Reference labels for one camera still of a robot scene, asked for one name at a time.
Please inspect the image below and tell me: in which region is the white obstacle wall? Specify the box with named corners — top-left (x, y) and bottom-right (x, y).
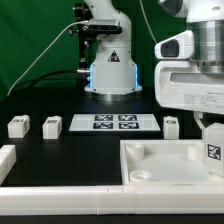
top-left (0, 145), bottom-right (17, 185)
top-left (0, 186), bottom-right (224, 216)

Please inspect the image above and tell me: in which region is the white marker base plate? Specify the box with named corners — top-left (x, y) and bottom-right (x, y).
top-left (69, 114), bottom-right (160, 131)

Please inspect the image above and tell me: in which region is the white obstacle front wall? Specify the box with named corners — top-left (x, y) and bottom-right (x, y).
top-left (0, 186), bottom-right (224, 216)

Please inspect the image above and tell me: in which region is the white cable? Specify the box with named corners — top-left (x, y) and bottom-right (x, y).
top-left (7, 20), bottom-right (88, 96)

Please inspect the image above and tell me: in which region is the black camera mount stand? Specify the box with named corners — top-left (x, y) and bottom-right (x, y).
top-left (69, 3), bottom-right (91, 69)

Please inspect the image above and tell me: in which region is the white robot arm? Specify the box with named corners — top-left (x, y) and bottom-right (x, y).
top-left (84, 0), bottom-right (224, 115)

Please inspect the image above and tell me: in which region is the white square tabletop part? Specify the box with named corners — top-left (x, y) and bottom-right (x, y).
top-left (120, 140), bottom-right (224, 186)

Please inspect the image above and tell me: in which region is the white obstacle left wall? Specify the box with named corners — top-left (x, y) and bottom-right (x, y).
top-left (0, 145), bottom-right (17, 185)

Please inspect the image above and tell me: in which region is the black cable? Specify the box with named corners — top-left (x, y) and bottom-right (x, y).
top-left (19, 69), bottom-right (91, 90)

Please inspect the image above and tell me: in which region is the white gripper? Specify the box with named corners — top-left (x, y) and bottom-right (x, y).
top-left (155, 60), bottom-right (224, 130)

